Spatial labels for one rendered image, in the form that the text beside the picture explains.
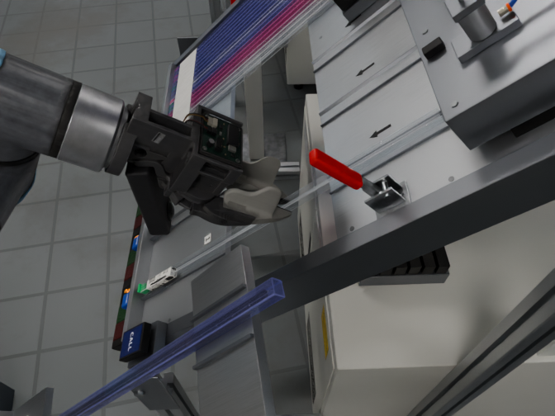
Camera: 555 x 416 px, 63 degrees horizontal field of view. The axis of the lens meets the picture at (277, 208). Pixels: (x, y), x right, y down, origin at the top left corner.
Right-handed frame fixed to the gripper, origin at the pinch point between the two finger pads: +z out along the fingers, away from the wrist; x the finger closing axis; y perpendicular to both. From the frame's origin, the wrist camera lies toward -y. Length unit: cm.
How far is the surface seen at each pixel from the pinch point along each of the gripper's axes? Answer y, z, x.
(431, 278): -10.1, 39.4, 5.0
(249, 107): -59, 29, 94
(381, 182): 14.3, 2.5, -5.4
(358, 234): 10.0, 2.8, -8.8
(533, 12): 31.6, 3.4, -0.7
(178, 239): -22.0, -4.4, 6.5
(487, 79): 27.0, 2.2, -4.4
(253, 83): -49, 25, 94
